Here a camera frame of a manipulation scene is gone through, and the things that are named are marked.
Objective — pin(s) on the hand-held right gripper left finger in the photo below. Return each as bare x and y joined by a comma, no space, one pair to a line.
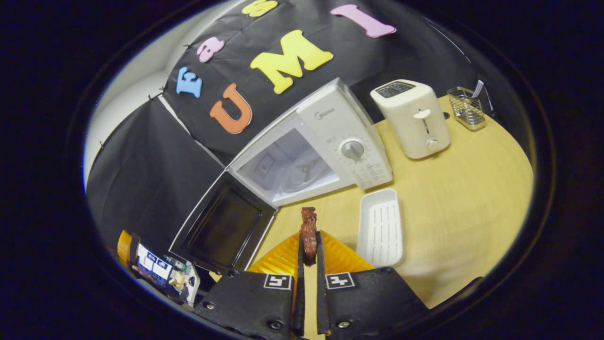
299,307

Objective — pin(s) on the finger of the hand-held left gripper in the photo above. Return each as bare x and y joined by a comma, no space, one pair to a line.
124,248

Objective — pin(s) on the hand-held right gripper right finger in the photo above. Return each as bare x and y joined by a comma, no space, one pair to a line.
322,307

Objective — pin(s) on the brown meat piece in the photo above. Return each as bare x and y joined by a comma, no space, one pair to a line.
309,236

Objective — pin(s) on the white microwave oven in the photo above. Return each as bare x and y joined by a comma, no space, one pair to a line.
339,118

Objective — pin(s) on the white ribbed plastic tray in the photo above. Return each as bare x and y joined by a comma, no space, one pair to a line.
380,226

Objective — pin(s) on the white toaster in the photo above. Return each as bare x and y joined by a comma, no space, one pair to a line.
415,132

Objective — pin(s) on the grey pen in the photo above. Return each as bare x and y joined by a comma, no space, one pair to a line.
478,89

